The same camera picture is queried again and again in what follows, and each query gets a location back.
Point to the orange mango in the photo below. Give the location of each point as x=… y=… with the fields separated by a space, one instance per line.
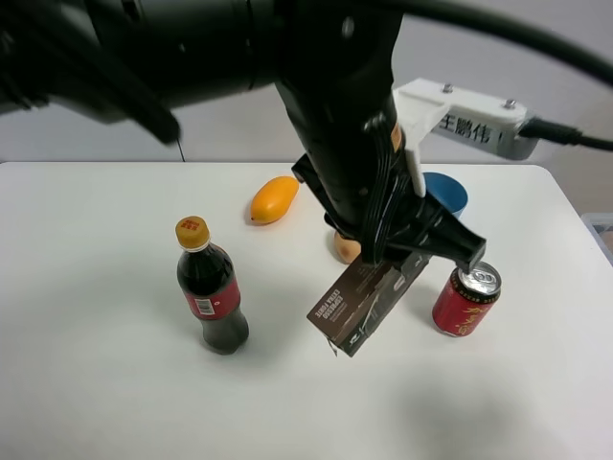
x=273 y=200

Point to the blue bowl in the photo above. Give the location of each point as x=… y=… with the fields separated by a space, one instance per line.
x=448 y=191

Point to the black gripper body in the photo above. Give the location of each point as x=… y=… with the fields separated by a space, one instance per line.
x=358 y=173

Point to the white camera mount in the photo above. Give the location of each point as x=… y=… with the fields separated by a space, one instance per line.
x=477 y=120

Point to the red drink can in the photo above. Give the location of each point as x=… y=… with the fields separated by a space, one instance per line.
x=466 y=299

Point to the beige potato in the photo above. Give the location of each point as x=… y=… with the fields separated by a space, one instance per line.
x=346 y=249

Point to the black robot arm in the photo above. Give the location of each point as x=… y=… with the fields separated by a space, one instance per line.
x=330 y=62

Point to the cola bottle yellow cap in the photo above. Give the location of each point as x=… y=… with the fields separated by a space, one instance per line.
x=208 y=280

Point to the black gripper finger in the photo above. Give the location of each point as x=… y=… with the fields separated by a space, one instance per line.
x=436 y=234

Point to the brown espresso box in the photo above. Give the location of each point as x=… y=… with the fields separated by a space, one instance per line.
x=359 y=300

